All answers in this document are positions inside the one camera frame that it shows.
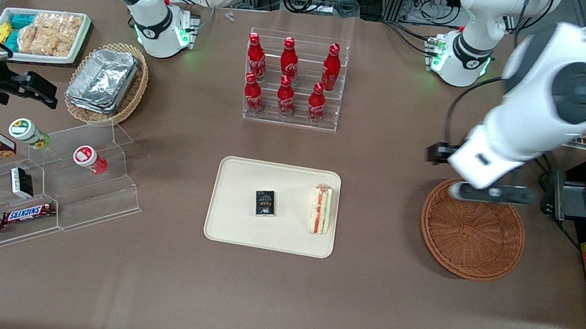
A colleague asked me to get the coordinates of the triangular sandwich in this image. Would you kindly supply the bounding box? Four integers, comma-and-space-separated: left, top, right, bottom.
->
307, 182, 335, 237

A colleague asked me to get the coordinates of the red cola bottle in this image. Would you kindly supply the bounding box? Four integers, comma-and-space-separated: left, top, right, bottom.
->
240, 71, 269, 116
278, 36, 303, 84
319, 42, 345, 93
305, 81, 330, 125
274, 75, 300, 119
243, 31, 272, 83

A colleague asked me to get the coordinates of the teal snack packet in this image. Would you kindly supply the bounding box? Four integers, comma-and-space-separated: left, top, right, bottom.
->
7, 11, 40, 33
2, 28, 22, 53

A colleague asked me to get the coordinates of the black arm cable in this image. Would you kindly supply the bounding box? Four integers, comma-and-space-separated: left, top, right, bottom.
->
441, 69, 509, 154

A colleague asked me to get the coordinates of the aluminium foil container stack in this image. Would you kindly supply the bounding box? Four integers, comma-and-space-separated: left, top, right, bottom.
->
63, 44, 142, 120

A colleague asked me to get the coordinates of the beige plastic tray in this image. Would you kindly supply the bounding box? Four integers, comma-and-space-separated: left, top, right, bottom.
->
202, 154, 344, 260

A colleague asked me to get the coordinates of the small black and white box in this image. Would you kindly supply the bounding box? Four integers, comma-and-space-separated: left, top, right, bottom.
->
7, 166, 38, 200

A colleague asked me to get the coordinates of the black cable on table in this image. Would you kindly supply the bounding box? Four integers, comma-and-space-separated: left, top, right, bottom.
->
526, 153, 586, 253

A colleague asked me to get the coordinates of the light oval wicker basket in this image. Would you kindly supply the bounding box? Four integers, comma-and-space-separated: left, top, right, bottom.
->
61, 36, 153, 132

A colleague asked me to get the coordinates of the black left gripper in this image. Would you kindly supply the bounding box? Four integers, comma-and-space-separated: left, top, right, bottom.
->
426, 140, 466, 168

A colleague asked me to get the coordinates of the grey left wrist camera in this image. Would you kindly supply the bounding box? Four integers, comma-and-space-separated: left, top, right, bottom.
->
447, 176, 539, 212

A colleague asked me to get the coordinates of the orange-brown wicker basket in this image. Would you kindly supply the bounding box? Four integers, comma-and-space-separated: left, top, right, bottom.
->
414, 174, 533, 287

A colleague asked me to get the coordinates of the clear acrylic stepped shelf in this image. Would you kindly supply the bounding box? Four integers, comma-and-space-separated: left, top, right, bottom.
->
0, 106, 153, 281

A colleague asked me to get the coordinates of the grey metal bracket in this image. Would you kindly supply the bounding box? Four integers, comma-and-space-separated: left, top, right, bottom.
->
549, 170, 586, 226

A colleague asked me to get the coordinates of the red-lidded cup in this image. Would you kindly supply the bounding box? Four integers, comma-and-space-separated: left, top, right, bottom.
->
71, 144, 111, 177

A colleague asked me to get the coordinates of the bag of rice crackers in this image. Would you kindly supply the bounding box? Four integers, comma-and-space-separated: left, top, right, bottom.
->
15, 7, 84, 61

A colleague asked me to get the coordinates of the green-lidded cup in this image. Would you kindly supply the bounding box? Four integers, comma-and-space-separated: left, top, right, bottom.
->
7, 117, 53, 152

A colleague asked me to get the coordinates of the clear acrylic bottle rack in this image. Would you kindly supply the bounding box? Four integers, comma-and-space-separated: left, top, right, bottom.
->
239, 26, 351, 133

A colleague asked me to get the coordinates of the white rectangular snack tray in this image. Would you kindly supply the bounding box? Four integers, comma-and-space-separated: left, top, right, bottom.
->
0, 2, 94, 71

